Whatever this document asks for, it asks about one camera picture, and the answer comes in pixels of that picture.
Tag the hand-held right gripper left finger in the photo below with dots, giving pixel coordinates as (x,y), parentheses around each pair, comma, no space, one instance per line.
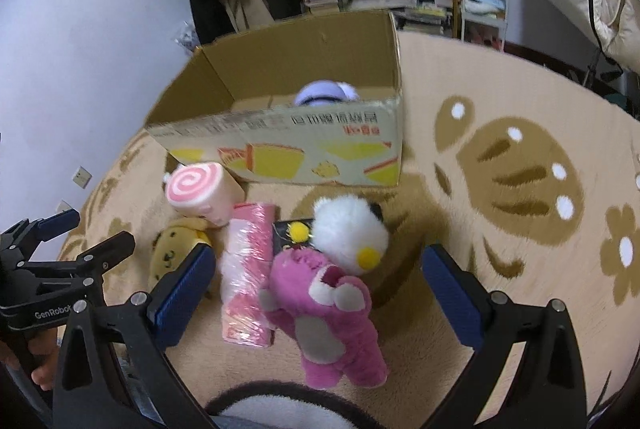
(182,294)

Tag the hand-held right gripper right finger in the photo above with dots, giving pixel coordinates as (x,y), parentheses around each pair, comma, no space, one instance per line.
(452,294)

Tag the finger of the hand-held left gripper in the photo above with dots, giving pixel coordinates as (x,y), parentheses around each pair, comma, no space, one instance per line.
(107,254)
(57,221)

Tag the yellow bear plush toy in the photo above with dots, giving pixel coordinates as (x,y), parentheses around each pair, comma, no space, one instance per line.
(172,249)

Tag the pink tissue pack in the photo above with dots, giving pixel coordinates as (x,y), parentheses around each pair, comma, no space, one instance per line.
(245,259)

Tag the pink cake roll plush toy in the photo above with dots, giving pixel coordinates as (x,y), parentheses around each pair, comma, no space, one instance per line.
(192,186)

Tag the black tissue pack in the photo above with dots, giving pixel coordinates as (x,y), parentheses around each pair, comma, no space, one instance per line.
(285,234)

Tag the pink bear plush toy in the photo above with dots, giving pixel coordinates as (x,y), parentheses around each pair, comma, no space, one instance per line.
(350,359)

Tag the white fluffy plush toy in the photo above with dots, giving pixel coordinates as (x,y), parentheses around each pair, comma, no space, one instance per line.
(345,229)

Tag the printed cardboard box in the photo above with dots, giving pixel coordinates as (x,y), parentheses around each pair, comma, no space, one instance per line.
(280,134)

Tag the person's left hand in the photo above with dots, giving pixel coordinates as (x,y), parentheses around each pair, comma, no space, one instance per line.
(44,359)

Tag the beige printed blanket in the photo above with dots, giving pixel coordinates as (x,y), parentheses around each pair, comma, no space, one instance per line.
(550,259)

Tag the plastic bag of small things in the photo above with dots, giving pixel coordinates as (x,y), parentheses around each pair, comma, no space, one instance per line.
(186,38)

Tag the purple plush toy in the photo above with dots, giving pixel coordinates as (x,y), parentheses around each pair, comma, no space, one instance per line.
(320,91)

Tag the pile of books and papers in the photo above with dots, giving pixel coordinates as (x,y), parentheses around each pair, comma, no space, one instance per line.
(400,4)

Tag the wall socket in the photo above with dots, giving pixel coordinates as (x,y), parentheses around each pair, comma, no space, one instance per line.
(64,206)
(82,177)

